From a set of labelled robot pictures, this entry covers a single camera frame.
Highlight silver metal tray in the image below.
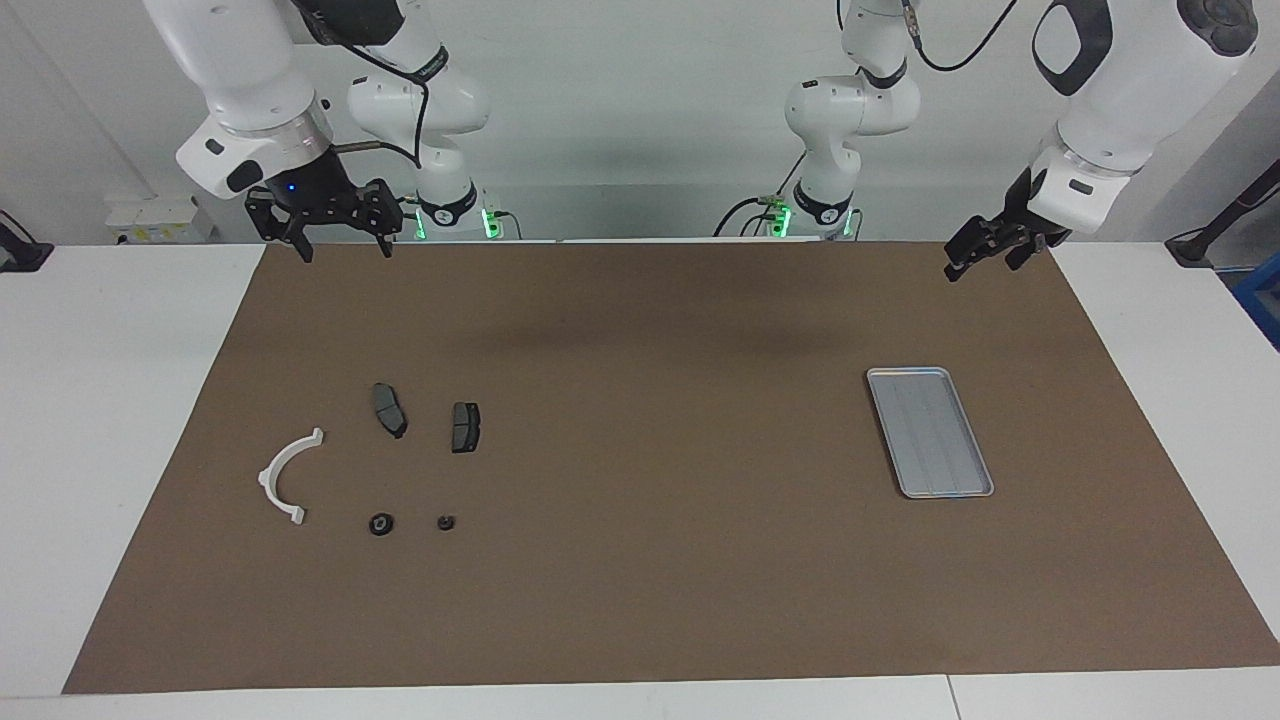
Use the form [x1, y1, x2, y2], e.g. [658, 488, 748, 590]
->
[866, 367, 995, 500]

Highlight white power strip box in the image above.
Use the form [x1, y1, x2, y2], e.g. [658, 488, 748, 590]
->
[105, 195, 216, 244]

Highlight curved dark brake pad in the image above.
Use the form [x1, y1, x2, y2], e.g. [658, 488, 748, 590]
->
[371, 383, 408, 440]

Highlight blue box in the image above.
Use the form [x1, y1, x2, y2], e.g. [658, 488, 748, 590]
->
[1232, 255, 1280, 351]

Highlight black table clamp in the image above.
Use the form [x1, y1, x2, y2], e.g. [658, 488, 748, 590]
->
[0, 210, 54, 273]

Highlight brown table mat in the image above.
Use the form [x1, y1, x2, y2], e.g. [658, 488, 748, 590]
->
[62, 240, 1280, 695]

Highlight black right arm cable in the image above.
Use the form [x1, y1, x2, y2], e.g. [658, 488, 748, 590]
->
[300, 0, 431, 169]

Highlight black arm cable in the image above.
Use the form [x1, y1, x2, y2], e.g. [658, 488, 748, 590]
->
[895, 0, 1023, 76]
[300, 0, 431, 169]

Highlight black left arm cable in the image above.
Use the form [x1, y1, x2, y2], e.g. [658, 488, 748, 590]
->
[895, 0, 1023, 76]

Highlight black left base cable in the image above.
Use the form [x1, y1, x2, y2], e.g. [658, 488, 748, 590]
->
[713, 150, 809, 238]

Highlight white curved plastic bracket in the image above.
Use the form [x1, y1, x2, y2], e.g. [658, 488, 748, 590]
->
[258, 428, 325, 525]

